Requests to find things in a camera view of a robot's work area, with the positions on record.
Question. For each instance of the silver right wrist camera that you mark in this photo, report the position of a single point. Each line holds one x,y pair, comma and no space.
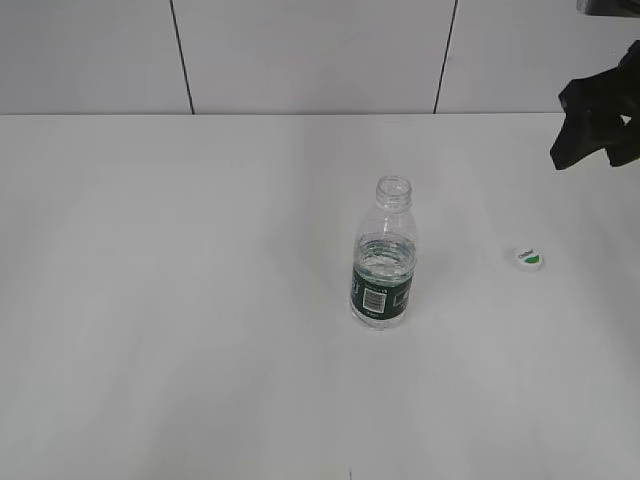
609,8

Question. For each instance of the white green bottle cap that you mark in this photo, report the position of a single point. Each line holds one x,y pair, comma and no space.
528,259

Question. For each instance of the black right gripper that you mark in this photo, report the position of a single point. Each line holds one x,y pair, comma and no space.
615,90

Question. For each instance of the clear Cestbon water bottle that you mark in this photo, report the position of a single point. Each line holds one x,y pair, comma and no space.
385,256

